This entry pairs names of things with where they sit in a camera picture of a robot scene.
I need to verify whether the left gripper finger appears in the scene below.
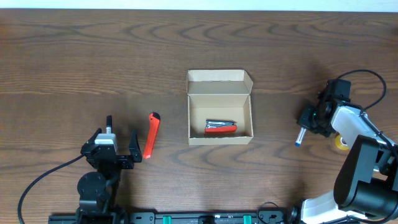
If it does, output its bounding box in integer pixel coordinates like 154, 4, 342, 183
129, 129, 142, 162
82, 128, 101, 149

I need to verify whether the blue marker pen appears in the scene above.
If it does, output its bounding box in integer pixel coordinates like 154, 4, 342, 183
295, 128, 307, 147

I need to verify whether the black marker pen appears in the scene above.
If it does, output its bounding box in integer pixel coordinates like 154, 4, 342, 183
106, 115, 113, 134

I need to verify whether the red utility knife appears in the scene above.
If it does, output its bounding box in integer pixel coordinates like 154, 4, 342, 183
143, 112, 160, 159

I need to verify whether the yellow tape roll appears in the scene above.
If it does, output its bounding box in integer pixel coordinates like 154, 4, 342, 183
335, 134, 349, 151

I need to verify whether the red stapler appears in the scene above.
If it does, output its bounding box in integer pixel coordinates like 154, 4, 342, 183
205, 119, 237, 134

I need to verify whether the brown cardboard box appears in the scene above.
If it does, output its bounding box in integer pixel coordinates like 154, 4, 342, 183
187, 69, 254, 146

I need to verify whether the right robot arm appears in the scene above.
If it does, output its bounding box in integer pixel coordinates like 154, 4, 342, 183
295, 79, 397, 223

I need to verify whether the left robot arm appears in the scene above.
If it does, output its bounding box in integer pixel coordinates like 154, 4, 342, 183
76, 128, 142, 224

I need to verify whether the left black cable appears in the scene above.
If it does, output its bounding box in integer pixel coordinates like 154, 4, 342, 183
17, 154, 86, 224

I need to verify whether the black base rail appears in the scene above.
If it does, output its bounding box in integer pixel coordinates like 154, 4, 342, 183
48, 202, 300, 224

